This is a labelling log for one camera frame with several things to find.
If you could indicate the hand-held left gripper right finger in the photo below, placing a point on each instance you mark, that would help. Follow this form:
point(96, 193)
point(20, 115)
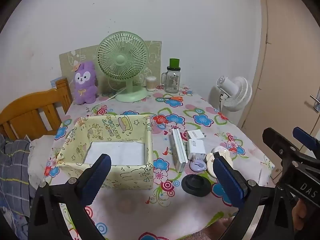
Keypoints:
point(230, 180)

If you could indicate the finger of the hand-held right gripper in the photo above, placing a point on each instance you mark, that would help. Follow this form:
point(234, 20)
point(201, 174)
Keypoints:
point(275, 137)
point(305, 136)

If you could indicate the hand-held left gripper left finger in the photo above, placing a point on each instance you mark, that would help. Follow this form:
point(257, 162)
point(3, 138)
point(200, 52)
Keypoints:
point(100, 172)

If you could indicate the cream round case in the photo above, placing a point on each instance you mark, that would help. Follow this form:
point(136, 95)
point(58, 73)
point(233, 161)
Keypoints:
point(221, 152)

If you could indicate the yellow printed storage box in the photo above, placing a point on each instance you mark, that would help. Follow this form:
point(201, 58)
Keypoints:
point(132, 175)

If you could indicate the purple round case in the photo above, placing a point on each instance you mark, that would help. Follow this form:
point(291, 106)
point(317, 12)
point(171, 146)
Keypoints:
point(198, 166)

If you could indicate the black round disc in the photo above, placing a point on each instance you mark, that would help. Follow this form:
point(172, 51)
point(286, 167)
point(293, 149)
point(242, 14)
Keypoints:
point(195, 185)

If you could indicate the large white charger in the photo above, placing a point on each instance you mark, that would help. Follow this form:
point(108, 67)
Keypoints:
point(196, 147)

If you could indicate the white box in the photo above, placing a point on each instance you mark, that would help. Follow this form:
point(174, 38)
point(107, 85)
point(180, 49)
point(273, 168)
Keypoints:
point(173, 150)
point(181, 152)

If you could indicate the small white charger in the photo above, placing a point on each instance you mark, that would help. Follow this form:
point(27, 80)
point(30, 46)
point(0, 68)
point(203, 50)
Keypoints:
point(195, 135)

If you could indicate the person's right hand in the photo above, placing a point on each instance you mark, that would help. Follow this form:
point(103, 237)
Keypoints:
point(300, 215)

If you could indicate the white liner paper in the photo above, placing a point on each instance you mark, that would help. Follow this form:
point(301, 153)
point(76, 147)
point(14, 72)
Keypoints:
point(117, 152)

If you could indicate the white standing fan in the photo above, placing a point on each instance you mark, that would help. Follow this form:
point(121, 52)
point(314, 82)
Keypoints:
point(237, 90)

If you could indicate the beige door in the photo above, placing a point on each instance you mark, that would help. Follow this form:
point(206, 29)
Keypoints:
point(287, 67)

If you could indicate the floral tablecloth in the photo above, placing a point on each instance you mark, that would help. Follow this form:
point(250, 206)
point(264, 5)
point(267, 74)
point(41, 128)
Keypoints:
point(175, 120)

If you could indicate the grey plaid blanket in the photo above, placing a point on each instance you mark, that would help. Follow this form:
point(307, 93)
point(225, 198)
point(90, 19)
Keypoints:
point(15, 170)

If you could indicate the purple plush toy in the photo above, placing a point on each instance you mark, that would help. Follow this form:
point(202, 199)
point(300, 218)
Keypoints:
point(85, 85)

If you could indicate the wooden headboard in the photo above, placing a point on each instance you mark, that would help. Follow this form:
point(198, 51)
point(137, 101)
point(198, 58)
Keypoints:
point(30, 105)

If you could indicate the blue printed card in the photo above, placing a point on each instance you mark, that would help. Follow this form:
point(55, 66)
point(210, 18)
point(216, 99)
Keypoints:
point(57, 81)

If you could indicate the clear cotton swab jar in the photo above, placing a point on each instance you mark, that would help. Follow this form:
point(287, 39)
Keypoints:
point(151, 83)

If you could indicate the glass mug jar green lid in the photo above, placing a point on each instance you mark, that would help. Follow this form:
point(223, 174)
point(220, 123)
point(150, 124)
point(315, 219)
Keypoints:
point(172, 81)

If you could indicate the green desk fan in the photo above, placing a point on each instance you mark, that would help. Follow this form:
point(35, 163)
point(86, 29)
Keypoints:
point(120, 60)

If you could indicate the beige printed mat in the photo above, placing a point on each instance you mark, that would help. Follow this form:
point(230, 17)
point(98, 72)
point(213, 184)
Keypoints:
point(155, 55)

